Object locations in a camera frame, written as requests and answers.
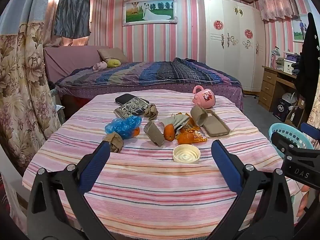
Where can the pink striped tablecloth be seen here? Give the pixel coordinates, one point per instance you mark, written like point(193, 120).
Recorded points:
point(150, 192)

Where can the beige phone case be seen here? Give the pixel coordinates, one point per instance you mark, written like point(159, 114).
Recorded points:
point(215, 127)

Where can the purple bed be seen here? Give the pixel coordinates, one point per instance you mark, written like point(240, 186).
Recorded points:
point(70, 60)

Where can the floral beige curtain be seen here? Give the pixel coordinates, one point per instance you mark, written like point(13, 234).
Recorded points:
point(315, 116)
point(22, 80)

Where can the pink mug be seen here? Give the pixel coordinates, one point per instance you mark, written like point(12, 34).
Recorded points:
point(206, 98)

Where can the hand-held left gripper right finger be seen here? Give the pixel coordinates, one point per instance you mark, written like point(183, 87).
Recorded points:
point(225, 165)

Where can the framed wedding photo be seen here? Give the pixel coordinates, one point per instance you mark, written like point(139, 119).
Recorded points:
point(150, 11)

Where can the striped purple quilt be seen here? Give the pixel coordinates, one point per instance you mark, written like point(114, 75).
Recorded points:
point(150, 72)

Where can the yellow plush toy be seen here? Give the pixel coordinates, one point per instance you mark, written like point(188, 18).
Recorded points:
point(113, 63)

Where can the wooden desk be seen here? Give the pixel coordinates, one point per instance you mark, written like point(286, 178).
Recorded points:
point(268, 85)

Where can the white box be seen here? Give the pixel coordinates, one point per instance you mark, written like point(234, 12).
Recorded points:
point(288, 67)

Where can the white plastic lid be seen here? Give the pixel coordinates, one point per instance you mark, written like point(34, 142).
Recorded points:
point(186, 155)

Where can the white wardrobe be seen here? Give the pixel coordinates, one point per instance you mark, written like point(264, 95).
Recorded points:
point(230, 55)

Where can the white fan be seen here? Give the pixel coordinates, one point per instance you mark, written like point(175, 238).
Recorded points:
point(288, 97)

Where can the person's right hand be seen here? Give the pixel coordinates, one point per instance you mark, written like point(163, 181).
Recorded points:
point(303, 200)

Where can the orange snack wrapper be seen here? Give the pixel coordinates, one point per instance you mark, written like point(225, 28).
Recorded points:
point(198, 136)

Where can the black bag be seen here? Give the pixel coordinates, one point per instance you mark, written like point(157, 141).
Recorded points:
point(281, 110)

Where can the brown cardboard box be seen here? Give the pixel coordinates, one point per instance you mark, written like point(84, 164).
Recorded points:
point(296, 116)

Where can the beige pillow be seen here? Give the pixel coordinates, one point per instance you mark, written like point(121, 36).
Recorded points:
point(110, 53)

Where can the dark grey curtain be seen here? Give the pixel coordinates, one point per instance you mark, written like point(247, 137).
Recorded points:
point(72, 10)

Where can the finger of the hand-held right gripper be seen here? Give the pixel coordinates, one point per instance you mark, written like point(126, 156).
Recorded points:
point(310, 129)
point(280, 141)

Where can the large orange peel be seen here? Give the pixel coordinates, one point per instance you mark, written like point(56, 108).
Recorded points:
point(185, 138)

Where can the purple box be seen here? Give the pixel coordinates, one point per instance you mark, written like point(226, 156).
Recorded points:
point(291, 58)

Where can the teal plastic basket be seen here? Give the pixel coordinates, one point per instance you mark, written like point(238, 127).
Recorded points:
point(295, 132)

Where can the blue plastic bag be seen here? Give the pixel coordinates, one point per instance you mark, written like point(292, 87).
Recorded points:
point(123, 126)

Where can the pink floral short curtain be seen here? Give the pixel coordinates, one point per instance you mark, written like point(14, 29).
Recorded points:
point(277, 5)

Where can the black coat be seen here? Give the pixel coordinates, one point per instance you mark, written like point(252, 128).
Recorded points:
point(307, 67)

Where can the cardboard tube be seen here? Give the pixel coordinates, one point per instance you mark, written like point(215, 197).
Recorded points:
point(198, 115)

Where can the small framed photo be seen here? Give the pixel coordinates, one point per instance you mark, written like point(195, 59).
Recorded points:
point(298, 28)

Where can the grey cardboard block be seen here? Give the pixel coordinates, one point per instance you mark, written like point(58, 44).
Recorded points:
point(153, 133)

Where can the orange fruit piece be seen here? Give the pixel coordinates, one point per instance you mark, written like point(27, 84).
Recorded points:
point(168, 132)

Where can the black and white printed packet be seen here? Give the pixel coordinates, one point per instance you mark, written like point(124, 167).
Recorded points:
point(128, 108)

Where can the desk lamp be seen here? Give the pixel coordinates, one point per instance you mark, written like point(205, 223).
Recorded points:
point(275, 53)

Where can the pink plush toy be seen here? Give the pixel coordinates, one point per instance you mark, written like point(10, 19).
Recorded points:
point(98, 66)

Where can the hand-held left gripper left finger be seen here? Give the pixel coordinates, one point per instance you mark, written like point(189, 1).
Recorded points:
point(96, 165)

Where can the black phone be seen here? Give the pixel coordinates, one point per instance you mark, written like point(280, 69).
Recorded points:
point(125, 98)

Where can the brown paper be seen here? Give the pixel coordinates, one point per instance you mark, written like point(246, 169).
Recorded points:
point(115, 141)
point(151, 112)

